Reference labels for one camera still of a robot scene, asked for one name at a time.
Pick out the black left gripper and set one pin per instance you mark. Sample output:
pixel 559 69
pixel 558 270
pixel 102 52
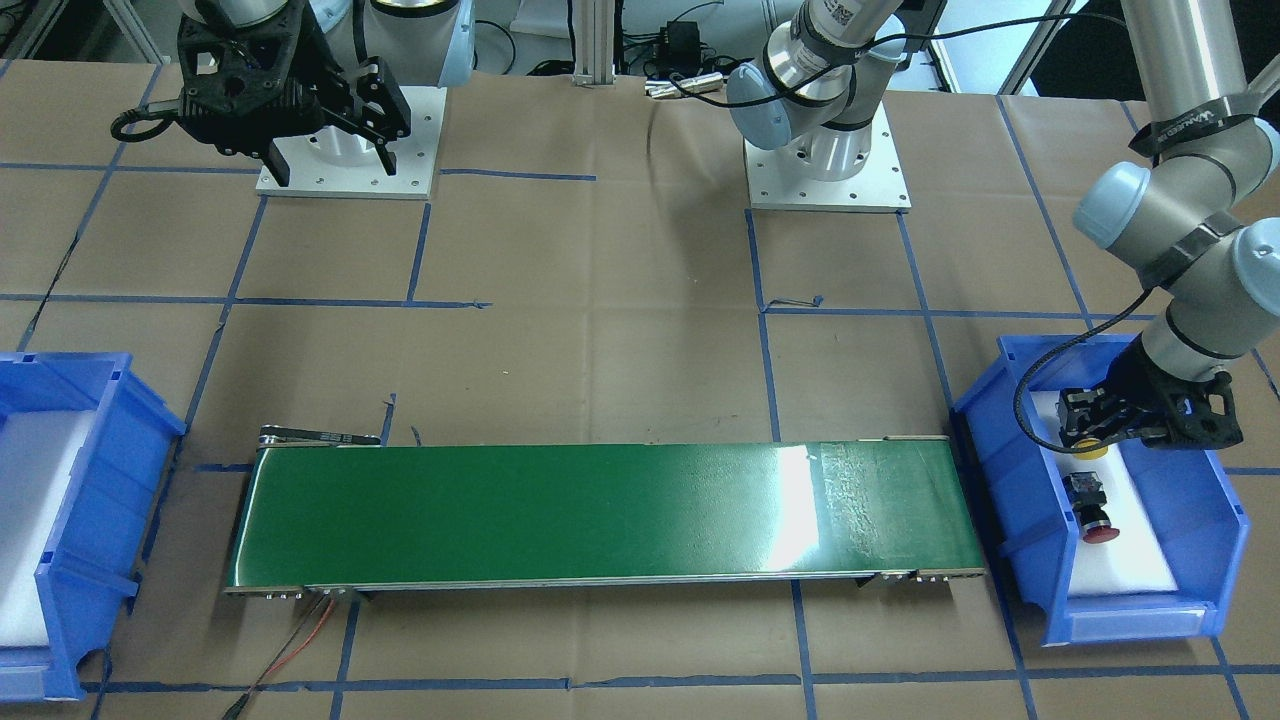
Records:
pixel 1146 390

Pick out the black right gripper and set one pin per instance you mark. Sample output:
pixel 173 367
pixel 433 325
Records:
pixel 322 62

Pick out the red mushroom push button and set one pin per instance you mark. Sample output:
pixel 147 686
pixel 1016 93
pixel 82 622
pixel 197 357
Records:
pixel 1087 498

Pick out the yellow mushroom push button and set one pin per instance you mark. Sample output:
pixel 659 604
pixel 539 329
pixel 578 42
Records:
pixel 1089 449

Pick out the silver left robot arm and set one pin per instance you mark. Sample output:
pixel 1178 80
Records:
pixel 1170 220

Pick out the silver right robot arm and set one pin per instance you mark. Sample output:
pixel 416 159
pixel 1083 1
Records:
pixel 426 43

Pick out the blue storage bin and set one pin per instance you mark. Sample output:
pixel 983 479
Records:
pixel 86 571
pixel 1199 521

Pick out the white foam pad bin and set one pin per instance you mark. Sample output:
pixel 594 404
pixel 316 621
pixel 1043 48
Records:
pixel 38 451
pixel 1133 562

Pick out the black power adapter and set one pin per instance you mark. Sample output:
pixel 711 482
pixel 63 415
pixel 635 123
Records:
pixel 680 48

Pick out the green conveyor belt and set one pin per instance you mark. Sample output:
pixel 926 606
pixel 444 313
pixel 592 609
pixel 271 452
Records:
pixel 446 518

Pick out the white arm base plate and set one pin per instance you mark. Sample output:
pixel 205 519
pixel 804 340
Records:
pixel 829 170
pixel 332 164

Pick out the aluminium frame post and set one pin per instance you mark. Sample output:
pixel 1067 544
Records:
pixel 594 36

